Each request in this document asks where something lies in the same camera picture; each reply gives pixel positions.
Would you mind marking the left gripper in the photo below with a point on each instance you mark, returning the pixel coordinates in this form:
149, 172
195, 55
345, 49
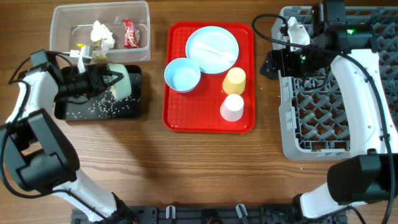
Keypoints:
94, 81

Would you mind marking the clear plastic bin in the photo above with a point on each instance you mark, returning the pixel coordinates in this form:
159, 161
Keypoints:
72, 24

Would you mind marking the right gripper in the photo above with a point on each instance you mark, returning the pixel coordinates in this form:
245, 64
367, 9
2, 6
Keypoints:
272, 60

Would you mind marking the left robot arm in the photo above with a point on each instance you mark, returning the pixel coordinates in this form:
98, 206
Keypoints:
40, 158

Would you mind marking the pink plastic cup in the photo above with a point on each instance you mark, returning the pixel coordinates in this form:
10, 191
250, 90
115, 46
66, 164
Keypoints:
232, 108

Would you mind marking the yellow snack wrapper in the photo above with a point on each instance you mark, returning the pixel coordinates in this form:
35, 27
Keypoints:
98, 53

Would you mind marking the light blue plate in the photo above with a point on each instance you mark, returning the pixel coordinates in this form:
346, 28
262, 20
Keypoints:
218, 38

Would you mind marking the white rice pile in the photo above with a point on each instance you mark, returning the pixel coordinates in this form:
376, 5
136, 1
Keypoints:
103, 106

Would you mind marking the black plastic tray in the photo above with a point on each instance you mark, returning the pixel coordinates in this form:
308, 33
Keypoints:
135, 75

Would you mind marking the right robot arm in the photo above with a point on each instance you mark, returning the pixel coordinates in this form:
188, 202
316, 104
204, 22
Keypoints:
349, 50

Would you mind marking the light blue bowl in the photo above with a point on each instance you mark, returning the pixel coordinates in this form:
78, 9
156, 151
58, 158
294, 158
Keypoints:
182, 75

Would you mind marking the grey dishwasher rack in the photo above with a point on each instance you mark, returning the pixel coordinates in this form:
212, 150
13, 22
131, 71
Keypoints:
312, 115

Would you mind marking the white plastic spoon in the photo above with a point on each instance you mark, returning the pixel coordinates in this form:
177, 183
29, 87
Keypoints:
226, 56

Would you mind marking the green bowl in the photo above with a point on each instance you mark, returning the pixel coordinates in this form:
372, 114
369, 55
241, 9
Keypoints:
121, 89

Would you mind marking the white tissue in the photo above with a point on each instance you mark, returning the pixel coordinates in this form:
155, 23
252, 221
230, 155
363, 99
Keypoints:
102, 36

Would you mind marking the red foil wrapper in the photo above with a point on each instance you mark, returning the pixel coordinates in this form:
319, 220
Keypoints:
130, 40

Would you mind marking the yellow plastic cup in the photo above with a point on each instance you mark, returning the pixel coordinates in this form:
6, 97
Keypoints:
234, 81

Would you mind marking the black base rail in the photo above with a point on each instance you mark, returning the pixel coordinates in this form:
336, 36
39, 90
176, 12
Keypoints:
277, 213

